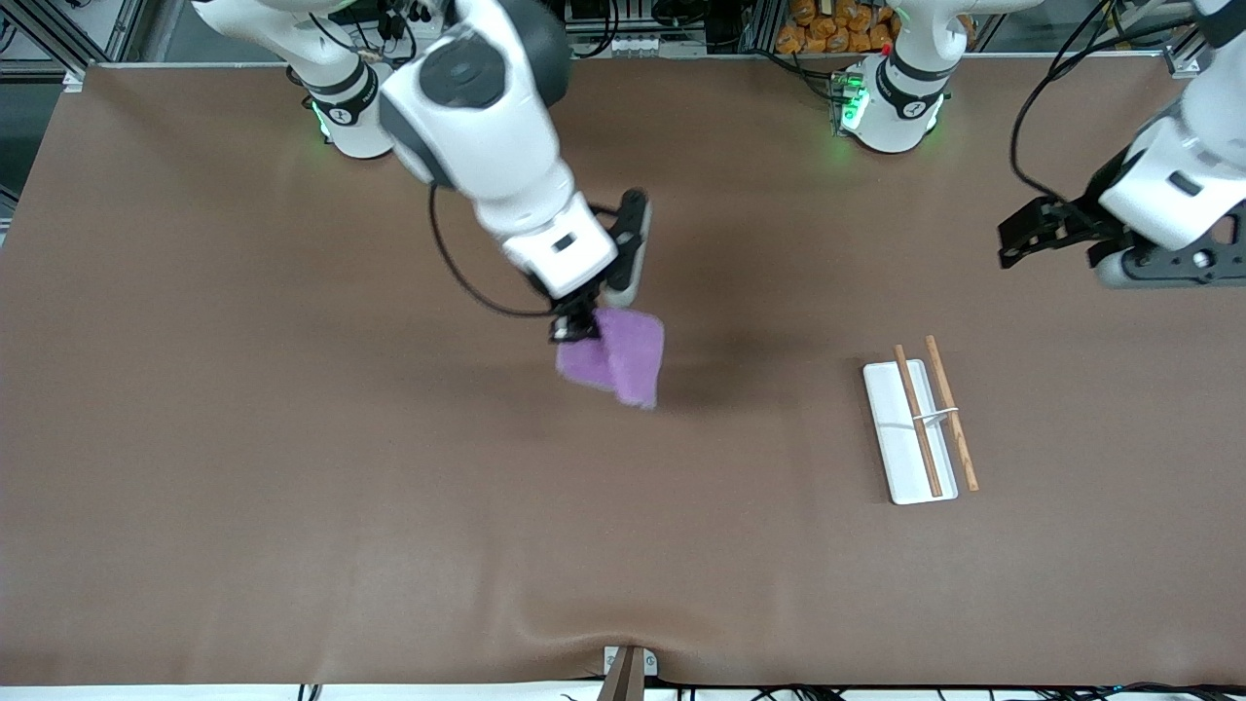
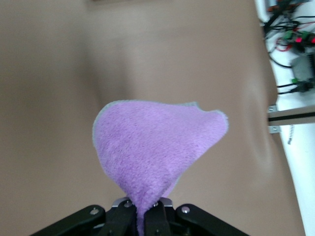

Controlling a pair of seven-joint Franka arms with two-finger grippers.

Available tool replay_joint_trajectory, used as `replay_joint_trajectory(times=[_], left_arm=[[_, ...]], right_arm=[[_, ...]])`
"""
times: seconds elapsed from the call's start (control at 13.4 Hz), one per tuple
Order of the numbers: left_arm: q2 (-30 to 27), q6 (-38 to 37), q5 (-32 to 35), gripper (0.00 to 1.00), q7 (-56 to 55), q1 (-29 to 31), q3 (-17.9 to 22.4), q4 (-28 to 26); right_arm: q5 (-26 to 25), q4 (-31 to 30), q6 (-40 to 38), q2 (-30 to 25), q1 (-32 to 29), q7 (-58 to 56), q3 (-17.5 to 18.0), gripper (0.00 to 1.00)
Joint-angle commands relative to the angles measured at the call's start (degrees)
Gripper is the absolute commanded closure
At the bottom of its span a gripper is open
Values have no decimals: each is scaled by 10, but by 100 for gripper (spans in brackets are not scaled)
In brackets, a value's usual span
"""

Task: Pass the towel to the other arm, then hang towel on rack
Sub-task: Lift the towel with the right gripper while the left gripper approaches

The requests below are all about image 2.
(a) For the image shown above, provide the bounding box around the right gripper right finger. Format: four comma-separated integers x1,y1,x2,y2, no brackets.
143,202,250,236

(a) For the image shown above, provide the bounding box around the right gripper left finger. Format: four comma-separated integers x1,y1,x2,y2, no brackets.
29,199,136,236

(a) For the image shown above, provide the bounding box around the purple microfibre towel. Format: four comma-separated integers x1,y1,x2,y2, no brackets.
92,99,230,236

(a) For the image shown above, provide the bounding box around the grey electronics box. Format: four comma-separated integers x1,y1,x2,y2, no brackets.
291,52,315,82

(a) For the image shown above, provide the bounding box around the coiled metal spring cable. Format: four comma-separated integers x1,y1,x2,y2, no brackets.
287,123,295,146

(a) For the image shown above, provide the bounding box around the metal camera pole bracket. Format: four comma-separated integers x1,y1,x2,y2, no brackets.
266,104,315,135

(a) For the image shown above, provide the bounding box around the black cable bundle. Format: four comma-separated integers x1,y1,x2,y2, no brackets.
261,0,315,95

